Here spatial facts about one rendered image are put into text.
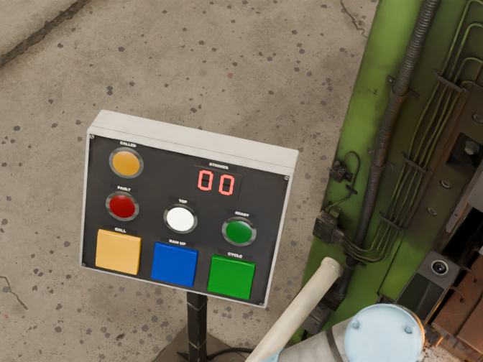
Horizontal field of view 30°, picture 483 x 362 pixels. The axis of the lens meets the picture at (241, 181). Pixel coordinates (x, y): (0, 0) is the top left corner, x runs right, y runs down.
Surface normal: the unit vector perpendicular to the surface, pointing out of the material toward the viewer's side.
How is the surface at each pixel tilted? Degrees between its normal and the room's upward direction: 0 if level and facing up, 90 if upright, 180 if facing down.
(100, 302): 0
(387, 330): 27
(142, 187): 60
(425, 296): 3
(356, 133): 90
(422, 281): 3
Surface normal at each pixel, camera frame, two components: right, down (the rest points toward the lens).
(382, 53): -0.61, 0.69
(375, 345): -0.25, -0.12
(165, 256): -0.17, 0.50
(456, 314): 0.04, -0.48
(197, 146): 0.14, -0.84
